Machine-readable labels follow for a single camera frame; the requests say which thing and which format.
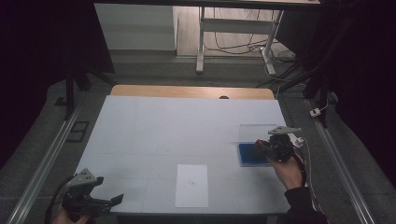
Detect metal floor rail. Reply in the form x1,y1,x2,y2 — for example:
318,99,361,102
5,102,82,224
305,98,378,224

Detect white desk frame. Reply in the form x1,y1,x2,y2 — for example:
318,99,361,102
195,6,285,77

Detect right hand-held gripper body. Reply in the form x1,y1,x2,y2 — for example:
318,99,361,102
266,125,303,163

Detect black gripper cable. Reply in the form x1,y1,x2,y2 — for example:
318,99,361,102
44,175,76,224

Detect black curtain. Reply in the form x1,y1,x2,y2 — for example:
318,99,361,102
0,0,116,171
275,0,396,188

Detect white cable connector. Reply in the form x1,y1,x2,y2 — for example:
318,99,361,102
309,104,331,119

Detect white paper sheet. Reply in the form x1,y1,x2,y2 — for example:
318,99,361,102
174,163,210,209

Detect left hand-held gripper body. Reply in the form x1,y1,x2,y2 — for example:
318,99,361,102
61,167,114,218

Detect black tripod stand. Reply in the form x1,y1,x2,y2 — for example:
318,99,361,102
53,60,119,121

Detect black floor cables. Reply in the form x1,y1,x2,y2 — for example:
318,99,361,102
203,7,302,90

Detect person's left hand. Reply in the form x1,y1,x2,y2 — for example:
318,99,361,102
50,205,92,224

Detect person's right hand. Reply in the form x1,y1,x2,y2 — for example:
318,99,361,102
266,151,308,191

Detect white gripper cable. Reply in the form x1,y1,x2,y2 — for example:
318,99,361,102
290,133,325,216

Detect black floor frame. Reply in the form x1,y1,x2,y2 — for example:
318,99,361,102
65,120,91,144

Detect clear box with blue pad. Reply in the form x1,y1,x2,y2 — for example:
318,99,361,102
237,123,278,168

